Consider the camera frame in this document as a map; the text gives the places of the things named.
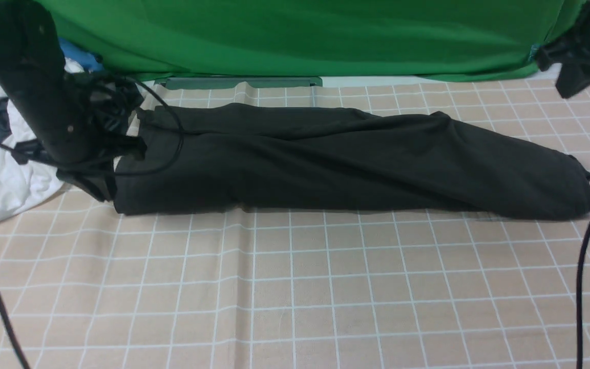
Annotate beige checkered tablecloth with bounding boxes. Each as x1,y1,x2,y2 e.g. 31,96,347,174
0,79,590,368

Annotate dark teal crumpled shirt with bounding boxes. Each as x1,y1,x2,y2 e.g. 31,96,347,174
0,76,142,177

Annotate binder clip on backdrop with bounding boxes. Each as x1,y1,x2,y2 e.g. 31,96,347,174
528,44,541,62

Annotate white crumpled shirt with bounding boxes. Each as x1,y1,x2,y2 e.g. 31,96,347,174
0,86,66,222

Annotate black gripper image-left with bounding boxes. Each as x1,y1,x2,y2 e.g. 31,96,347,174
16,93,147,202

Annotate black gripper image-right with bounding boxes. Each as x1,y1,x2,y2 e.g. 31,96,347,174
535,1,590,99

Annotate green backdrop cloth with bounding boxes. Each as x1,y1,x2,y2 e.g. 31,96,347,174
43,1,583,82

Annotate dark gray long-sleeved shirt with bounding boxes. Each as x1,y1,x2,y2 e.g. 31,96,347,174
113,103,590,220

